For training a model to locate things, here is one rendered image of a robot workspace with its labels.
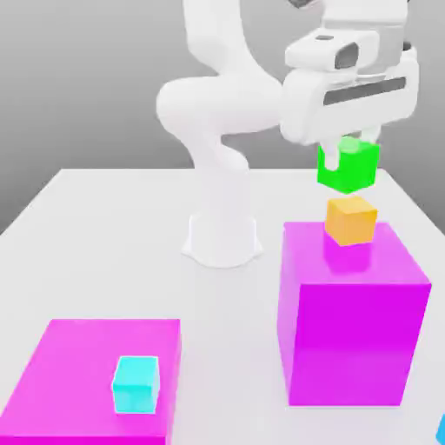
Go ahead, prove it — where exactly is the small green cube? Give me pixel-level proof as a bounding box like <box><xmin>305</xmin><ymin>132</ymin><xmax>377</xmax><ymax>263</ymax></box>
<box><xmin>316</xmin><ymin>136</ymin><xmax>381</xmax><ymax>196</ymax></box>

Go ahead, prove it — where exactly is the large tall magenta box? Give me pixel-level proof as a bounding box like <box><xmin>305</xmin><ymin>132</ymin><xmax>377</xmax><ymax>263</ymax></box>
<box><xmin>276</xmin><ymin>221</ymin><xmax>433</xmax><ymax>408</ymax></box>

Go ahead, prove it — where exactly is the small orange cube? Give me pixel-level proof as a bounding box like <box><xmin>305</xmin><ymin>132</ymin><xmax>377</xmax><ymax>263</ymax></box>
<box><xmin>324</xmin><ymin>196</ymin><xmax>379</xmax><ymax>248</ymax></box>

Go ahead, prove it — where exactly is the large flat magenta box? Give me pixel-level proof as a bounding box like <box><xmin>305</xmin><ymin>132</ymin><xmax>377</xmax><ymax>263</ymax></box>
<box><xmin>0</xmin><ymin>318</ymin><xmax>183</xmax><ymax>445</ymax></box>

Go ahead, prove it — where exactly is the small cyan cube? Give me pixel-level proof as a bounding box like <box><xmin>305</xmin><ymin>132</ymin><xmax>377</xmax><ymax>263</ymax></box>
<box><xmin>110</xmin><ymin>355</ymin><xmax>162</xmax><ymax>415</ymax></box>

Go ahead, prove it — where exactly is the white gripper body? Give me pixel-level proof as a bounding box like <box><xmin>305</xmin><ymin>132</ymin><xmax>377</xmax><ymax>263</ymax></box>
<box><xmin>279</xmin><ymin>45</ymin><xmax>421</xmax><ymax>147</ymax></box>

